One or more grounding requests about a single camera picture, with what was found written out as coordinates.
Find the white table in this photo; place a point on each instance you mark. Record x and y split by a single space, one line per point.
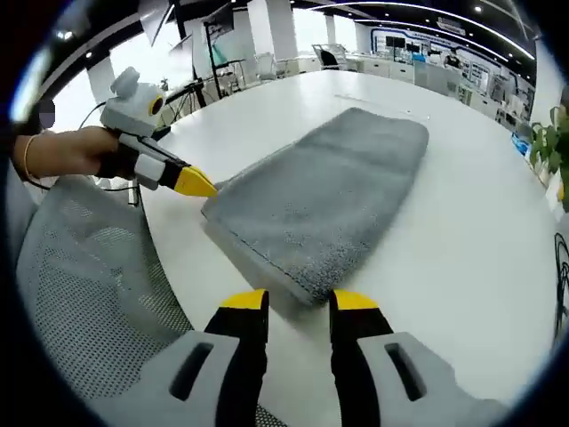
444 267

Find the black office chair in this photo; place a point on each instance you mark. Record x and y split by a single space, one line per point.
330 58

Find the green potted plant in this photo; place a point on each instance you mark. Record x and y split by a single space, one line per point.
549 138

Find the black computer monitor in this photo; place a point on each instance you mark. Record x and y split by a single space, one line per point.
396 42

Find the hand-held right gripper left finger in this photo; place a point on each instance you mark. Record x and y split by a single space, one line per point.
240 356

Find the person's left hand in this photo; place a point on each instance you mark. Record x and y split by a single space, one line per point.
89 147

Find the blue container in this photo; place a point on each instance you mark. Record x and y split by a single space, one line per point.
419 58

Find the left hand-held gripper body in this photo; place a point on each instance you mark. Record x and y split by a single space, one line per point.
133 109

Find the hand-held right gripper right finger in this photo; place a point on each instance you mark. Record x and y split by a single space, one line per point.
355 356

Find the ceiling air conditioner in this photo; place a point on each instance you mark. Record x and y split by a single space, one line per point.
451 26

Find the blue box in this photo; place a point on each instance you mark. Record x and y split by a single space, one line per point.
521 144

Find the grey towel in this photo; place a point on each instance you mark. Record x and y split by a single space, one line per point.
320 191

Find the black tripod stand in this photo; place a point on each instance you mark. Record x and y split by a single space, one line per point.
216 66

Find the grey mesh office chair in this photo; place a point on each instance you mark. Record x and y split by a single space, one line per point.
98 276

